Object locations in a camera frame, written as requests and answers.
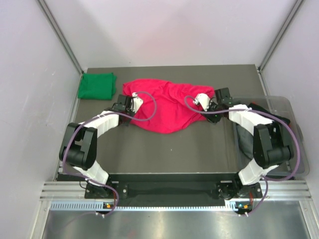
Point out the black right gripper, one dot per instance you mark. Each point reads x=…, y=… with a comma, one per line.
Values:
x=215, y=120

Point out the aluminium front frame rail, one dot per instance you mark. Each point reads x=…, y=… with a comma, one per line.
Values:
x=277, y=191

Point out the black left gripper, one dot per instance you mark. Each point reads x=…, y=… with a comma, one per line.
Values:
x=131, y=112

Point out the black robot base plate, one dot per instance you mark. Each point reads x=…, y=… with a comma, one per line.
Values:
x=180, y=189

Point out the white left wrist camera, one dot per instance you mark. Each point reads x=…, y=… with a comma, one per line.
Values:
x=136, y=102

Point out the black t-shirt in bin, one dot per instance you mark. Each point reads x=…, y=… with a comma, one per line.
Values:
x=260, y=108

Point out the pink t-shirt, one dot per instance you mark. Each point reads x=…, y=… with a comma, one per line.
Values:
x=172, y=114

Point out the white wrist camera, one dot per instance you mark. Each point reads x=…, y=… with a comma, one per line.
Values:
x=202, y=100
x=136, y=102

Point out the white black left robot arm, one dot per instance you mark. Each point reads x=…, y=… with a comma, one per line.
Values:
x=79, y=145

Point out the grey t-shirt in bin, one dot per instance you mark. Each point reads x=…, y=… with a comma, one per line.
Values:
x=245, y=141

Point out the left aluminium corner post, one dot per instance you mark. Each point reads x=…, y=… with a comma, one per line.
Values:
x=60, y=35

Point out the folded green t-shirt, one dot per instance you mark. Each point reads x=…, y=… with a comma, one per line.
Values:
x=97, y=86

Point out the right aluminium corner post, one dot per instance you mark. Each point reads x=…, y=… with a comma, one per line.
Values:
x=281, y=33

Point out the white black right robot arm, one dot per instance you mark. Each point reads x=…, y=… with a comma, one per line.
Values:
x=265, y=141

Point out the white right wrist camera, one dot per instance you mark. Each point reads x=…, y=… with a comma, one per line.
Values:
x=202, y=100

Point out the aluminium corner post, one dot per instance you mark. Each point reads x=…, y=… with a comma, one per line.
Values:
x=60, y=35
x=281, y=33

